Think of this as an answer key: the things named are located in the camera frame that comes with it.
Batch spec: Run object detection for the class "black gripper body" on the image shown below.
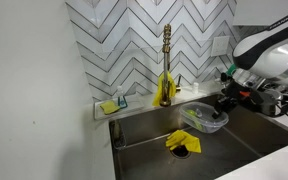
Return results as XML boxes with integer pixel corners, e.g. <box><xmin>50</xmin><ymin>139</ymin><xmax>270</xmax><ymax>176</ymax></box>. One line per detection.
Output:
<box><xmin>217</xmin><ymin>81</ymin><xmax>264</xmax><ymax>110</ymax></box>

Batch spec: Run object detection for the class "clear plastic lunch box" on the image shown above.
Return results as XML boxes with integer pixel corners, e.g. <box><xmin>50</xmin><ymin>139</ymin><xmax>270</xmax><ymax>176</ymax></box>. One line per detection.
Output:
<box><xmin>179</xmin><ymin>102</ymin><xmax>229</xmax><ymax>133</ymax></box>

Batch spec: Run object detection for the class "green measuring spoon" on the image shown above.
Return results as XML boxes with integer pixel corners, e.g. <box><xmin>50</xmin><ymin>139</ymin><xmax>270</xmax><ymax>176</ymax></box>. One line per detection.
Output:
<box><xmin>186</xmin><ymin>109</ymin><xmax>203</xmax><ymax>131</ymax></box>

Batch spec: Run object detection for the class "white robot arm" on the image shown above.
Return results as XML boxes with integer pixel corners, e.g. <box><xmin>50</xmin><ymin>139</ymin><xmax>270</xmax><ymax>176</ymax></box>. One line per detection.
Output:
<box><xmin>212</xmin><ymin>15</ymin><xmax>288</xmax><ymax>118</ymax></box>

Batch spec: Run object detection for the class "yellow glove in sink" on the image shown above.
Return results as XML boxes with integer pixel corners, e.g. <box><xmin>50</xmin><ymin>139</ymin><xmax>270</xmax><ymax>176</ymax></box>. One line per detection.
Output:
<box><xmin>165</xmin><ymin>130</ymin><xmax>202</xmax><ymax>153</ymax></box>

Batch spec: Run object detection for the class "stainless steel sink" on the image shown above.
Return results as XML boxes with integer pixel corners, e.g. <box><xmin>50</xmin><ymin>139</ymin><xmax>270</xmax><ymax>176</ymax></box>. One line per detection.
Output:
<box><xmin>109</xmin><ymin>93</ymin><xmax>288</xmax><ymax>180</ymax></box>

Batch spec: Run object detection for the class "gold spring faucet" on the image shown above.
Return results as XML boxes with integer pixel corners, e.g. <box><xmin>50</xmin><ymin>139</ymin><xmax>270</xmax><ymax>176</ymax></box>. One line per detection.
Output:
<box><xmin>159</xmin><ymin>23</ymin><xmax>174</xmax><ymax>108</ymax></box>

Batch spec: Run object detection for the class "yellow glove on faucet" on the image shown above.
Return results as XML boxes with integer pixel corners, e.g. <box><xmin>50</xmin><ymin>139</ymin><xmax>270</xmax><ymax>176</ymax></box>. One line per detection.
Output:
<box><xmin>152</xmin><ymin>72</ymin><xmax>176</xmax><ymax>107</ymax></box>

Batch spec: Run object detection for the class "white upper cabinet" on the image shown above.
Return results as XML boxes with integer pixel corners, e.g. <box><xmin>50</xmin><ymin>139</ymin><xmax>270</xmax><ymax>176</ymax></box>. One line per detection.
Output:
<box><xmin>233</xmin><ymin>0</ymin><xmax>288</xmax><ymax>26</ymax></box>

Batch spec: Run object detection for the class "small soap bottle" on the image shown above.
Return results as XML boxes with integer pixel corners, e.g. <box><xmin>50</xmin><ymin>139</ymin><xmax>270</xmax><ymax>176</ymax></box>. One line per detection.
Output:
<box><xmin>117</xmin><ymin>86</ymin><xmax>127</xmax><ymax>108</ymax></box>

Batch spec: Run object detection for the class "yellow sponge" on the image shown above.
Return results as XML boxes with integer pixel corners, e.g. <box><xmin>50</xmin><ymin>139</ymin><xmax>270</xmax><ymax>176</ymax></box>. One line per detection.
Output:
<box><xmin>100</xmin><ymin>100</ymin><xmax>120</xmax><ymax>115</ymax></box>

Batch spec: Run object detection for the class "white wall outlet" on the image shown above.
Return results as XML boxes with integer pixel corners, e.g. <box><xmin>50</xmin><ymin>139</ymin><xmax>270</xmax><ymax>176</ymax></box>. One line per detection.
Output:
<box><xmin>211</xmin><ymin>36</ymin><xmax>230</xmax><ymax>56</ymax></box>

